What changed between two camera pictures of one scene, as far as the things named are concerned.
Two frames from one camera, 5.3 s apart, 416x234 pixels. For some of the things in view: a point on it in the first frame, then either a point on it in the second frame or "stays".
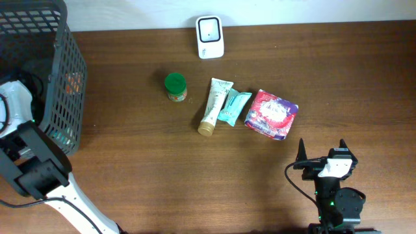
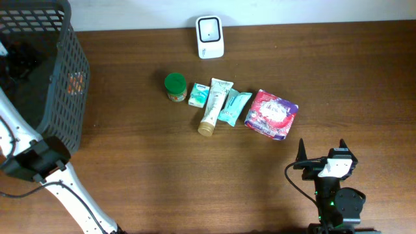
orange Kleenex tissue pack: (73, 82) stays
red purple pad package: (271, 115) stays
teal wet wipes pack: (236, 101) stays
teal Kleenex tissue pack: (60, 136) to (199, 95)
